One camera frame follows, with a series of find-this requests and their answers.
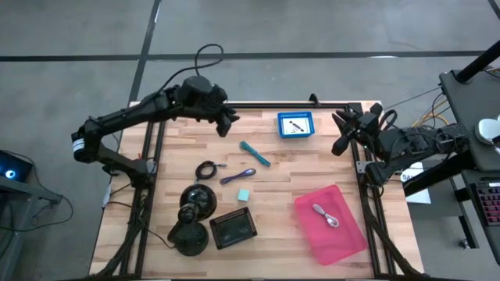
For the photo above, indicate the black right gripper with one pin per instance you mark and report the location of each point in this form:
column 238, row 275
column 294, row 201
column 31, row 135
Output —
column 361, row 125

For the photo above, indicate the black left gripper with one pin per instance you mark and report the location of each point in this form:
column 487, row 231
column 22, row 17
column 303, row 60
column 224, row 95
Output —
column 223, row 125

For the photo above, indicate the blue plastic basket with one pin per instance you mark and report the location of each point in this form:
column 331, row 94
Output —
column 279, row 126

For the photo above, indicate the small sticky note cube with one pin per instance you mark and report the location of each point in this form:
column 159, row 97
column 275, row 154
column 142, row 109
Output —
column 243, row 195

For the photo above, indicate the black plastic basket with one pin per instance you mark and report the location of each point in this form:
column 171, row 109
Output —
column 232, row 230

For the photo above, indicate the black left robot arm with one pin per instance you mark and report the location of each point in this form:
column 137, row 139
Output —
column 129, row 113

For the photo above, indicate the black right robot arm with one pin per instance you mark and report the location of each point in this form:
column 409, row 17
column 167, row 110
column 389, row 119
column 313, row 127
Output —
column 410, row 144

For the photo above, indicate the pink translucent plastic bin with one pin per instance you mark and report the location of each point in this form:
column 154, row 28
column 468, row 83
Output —
column 343, row 242

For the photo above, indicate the white paper sheet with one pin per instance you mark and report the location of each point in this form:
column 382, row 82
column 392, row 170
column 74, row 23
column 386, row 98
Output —
column 420, row 195

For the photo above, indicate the grey side desk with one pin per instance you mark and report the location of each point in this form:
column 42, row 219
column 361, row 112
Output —
column 465, row 109

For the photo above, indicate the white round object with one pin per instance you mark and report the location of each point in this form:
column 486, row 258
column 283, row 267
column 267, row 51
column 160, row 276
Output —
column 488, row 130

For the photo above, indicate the black pole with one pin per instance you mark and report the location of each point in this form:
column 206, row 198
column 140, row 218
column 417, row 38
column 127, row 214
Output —
column 478, row 64

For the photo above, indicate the backlit computer keyboard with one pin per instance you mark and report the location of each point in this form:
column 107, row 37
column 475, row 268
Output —
column 490, row 203

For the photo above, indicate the grey screen stand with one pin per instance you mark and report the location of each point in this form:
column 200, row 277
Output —
column 27, row 190

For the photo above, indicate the dark screen with blue glow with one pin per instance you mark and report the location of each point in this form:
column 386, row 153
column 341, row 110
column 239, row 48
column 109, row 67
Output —
column 11, row 171

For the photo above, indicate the black metal table frame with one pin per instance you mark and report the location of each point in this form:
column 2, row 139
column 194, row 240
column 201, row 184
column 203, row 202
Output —
column 273, row 105

